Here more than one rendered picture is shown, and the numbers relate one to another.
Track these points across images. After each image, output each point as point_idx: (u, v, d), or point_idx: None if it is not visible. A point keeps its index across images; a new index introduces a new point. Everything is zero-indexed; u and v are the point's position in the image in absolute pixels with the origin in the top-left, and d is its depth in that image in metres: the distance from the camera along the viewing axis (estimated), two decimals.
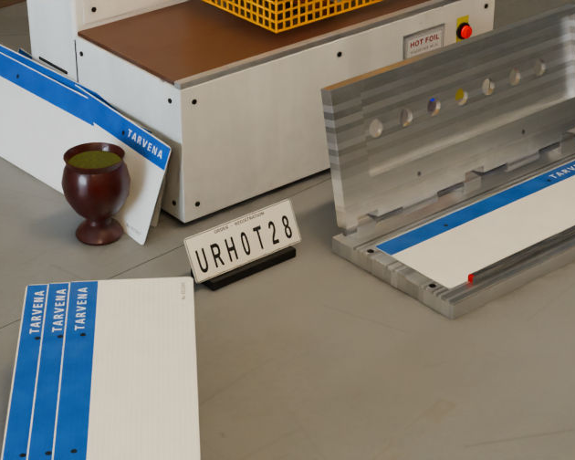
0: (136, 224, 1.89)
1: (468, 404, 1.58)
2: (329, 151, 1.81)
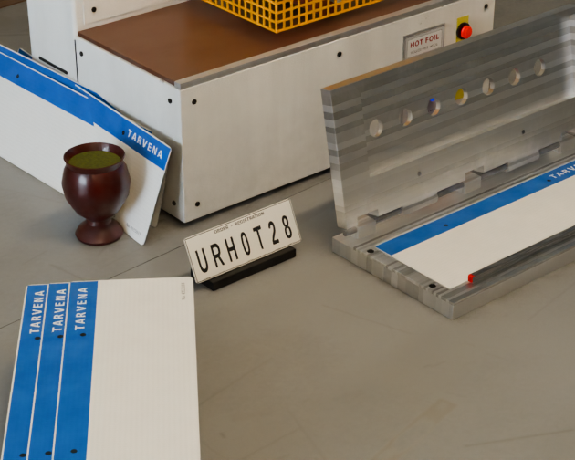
0: (136, 224, 1.89)
1: (468, 404, 1.58)
2: (329, 151, 1.81)
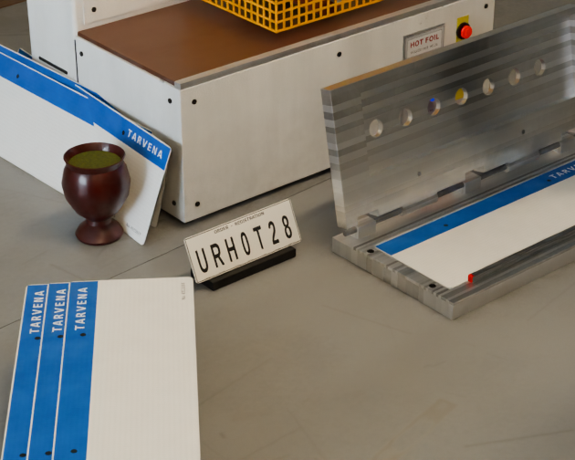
0: (136, 224, 1.89)
1: (468, 404, 1.58)
2: (329, 151, 1.81)
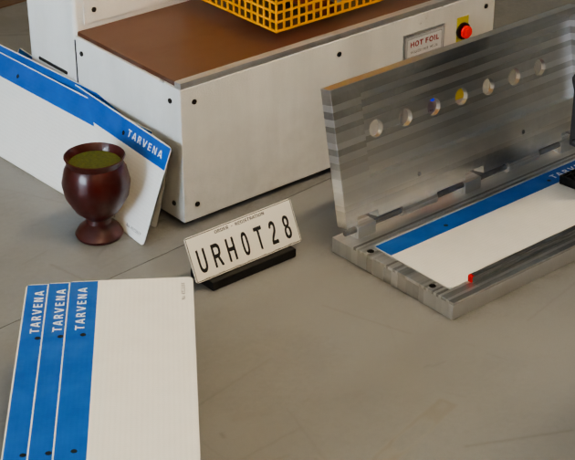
0: (136, 224, 1.89)
1: (468, 404, 1.58)
2: (329, 151, 1.81)
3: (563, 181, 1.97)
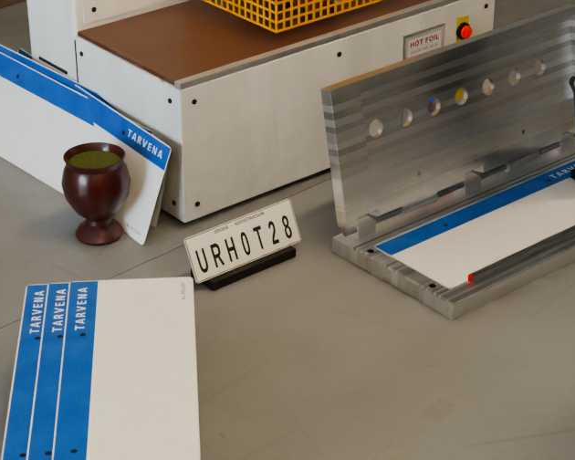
0: (136, 224, 1.89)
1: (468, 404, 1.58)
2: (329, 151, 1.81)
3: (574, 175, 1.98)
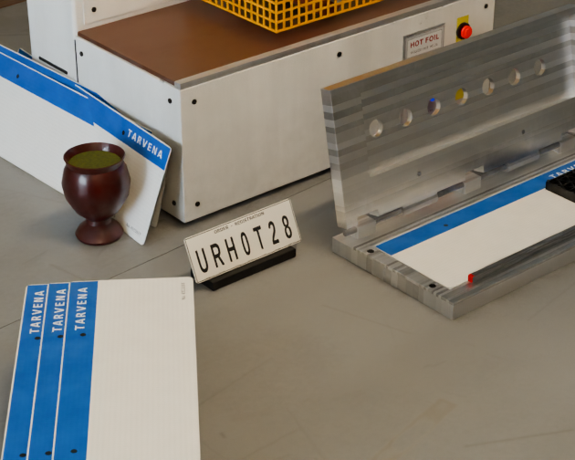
0: (136, 224, 1.89)
1: (468, 404, 1.58)
2: (329, 151, 1.81)
3: None
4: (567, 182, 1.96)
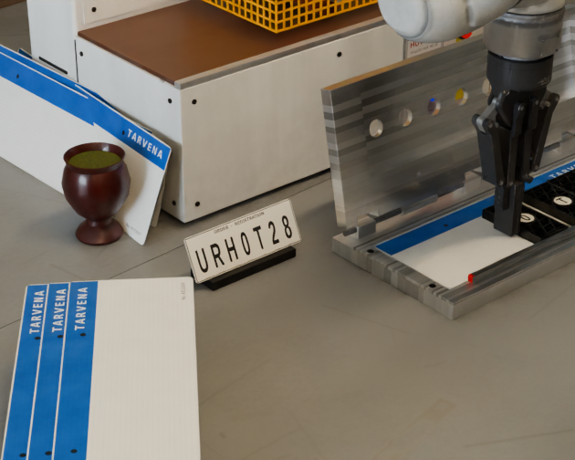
0: (136, 224, 1.89)
1: (468, 404, 1.58)
2: (329, 151, 1.81)
3: None
4: (567, 182, 1.96)
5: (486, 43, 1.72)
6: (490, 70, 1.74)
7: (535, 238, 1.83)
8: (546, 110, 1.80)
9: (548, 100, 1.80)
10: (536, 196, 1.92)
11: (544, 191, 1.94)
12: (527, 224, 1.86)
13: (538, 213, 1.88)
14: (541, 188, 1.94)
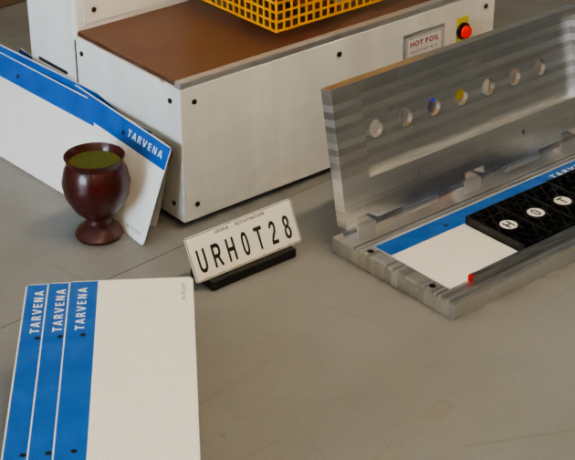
0: (136, 224, 1.89)
1: (468, 404, 1.58)
2: (329, 151, 1.81)
3: None
4: (567, 182, 1.96)
5: None
6: None
7: None
8: None
9: None
10: (536, 196, 1.92)
11: (544, 191, 1.94)
12: (538, 218, 1.87)
13: (549, 207, 1.90)
14: (541, 188, 1.94)
